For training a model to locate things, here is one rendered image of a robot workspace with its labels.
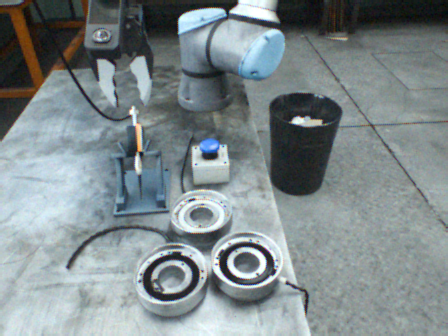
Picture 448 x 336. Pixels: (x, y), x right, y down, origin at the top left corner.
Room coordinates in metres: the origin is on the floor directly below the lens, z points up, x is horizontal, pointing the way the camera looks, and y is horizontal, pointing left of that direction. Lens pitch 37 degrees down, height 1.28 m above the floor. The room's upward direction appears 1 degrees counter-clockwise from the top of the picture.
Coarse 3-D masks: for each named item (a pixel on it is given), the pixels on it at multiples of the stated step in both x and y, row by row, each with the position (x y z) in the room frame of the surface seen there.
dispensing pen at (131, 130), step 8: (136, 112) 0.61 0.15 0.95; (136, 120) 0.60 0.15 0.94; (128, 128) 0.58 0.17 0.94; (128, 136) 0.57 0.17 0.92; (136, 136) 0.57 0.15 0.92; (128, 144) 0.56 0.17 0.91; (136, 144) 0.56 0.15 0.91; (128, 152) 0.55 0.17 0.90; (136, 152) 0.56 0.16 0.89; (136, 160) 0.56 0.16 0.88; (136, 168) 0.55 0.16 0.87
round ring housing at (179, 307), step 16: (144, 256) 0.37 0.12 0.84; (160, 256) 0.38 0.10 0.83; (192, 256) 0.38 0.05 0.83; (160, 272) 0.35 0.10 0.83; (176, 272) 0.36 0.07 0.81; (176, 288) 0.32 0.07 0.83; (144, 304) 0.30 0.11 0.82; (160, 304) 0.29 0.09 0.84; (176, 304) 0.29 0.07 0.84; (192, 304) 0.30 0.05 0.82
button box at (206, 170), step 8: (192, 152) 0.63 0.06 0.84; (200, 152) 0.63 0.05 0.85; (216, 152) 0.62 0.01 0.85; (224, 152) 0.63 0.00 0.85; (192, 160) 0.60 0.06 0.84; (200, 160) 0.60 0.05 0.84; (208, 160) 0.60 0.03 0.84; (216, 160) 0.60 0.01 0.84; (224, 160) 0.60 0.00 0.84; (200, 168) 0.58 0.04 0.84; (208, 168) 0.58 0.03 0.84; (216, 168) 0.58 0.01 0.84; (224, 168) 0.58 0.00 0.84; (200, 176) 0.58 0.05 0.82; (208, 176) 0.58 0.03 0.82; (216, 176) 0.58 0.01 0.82; (224, 176) 0.58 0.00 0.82; (200, 184) 0.58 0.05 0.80
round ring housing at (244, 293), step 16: (224, 240) 0.40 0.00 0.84; (240, 240) 0.41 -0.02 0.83; (256, 240) 0.41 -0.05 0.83; (272, 240) 0.39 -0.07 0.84; (240, 256) 0.38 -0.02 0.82; (256, 256) 0.38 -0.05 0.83; (240, 272) 0.35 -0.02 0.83; (256, 272) 0.35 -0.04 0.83; (224, 288) 0.32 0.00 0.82; (240, 288) 0.31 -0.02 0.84; (256, 288) 0.31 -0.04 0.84; (272, 288) 0.32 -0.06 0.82
